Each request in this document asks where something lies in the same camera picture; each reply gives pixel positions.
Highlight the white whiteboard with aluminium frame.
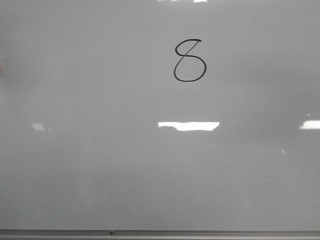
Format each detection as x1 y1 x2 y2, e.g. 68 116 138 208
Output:
0 0 320 240

